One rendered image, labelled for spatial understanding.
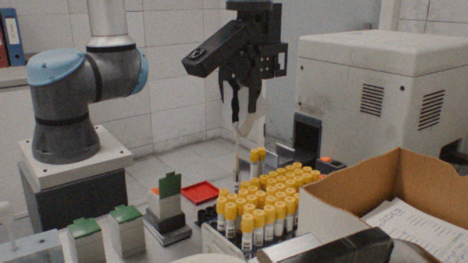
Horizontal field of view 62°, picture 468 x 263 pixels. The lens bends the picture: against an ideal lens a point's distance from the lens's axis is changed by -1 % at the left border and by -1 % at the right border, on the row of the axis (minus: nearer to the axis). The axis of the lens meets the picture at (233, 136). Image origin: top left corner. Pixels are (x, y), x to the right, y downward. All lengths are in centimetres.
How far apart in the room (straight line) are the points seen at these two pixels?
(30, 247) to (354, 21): 207
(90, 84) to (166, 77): 229
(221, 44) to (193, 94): 279
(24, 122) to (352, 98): 179
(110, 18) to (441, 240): 77
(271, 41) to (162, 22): 252
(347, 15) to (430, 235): 186
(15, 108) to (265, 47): 178
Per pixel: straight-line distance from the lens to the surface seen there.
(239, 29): 57
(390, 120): 76
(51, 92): 89
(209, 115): 347
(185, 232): 67
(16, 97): 222
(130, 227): 63
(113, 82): 94
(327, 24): 247
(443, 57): 81
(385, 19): 224
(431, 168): 69
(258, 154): 73
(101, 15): 95
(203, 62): 54
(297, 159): 88
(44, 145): 95
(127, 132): 314
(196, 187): 83
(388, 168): 69
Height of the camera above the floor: 127
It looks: 20 degrees down
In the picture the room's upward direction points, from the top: straight up
